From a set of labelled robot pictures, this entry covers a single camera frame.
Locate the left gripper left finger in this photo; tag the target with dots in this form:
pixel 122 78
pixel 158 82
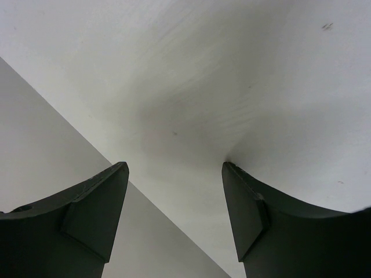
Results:
pixel 68 234

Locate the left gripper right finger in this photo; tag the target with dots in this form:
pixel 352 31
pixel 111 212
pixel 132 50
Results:
pixel 277 235

